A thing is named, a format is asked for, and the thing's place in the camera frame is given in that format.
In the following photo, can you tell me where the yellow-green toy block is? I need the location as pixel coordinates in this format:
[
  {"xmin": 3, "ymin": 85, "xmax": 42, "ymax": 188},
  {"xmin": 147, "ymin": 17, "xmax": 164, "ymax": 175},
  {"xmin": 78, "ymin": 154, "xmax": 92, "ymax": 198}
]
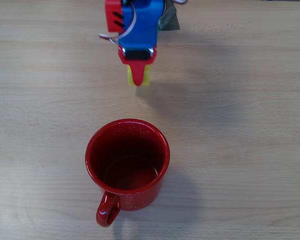
[{"xmin": 126, "ymin": 64, "xmax": 151, "ymax": 87}]

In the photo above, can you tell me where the red enamel mug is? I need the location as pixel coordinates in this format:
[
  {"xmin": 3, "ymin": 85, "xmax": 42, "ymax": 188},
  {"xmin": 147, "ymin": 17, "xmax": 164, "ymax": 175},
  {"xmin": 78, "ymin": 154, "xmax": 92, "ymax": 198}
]
[{"xmin": 84, "ymin": 118, "xmax": 171, "ymax": 228}]

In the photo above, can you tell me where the grey duct tape patch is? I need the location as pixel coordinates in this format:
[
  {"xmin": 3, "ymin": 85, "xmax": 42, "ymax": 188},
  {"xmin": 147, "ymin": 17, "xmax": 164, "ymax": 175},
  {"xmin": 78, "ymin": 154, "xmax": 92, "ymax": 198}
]
[{"xmin": 157, "ymin": 0, "xmax": 181, "ymax": 31}]

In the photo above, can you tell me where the white and red wrist cable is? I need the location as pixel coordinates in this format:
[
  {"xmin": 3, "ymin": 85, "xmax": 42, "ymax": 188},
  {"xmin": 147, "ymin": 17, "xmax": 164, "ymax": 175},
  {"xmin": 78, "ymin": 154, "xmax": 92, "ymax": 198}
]
[{"xmin": 98, "ymin": 2, "xmax": 138, "ymax": 45}]

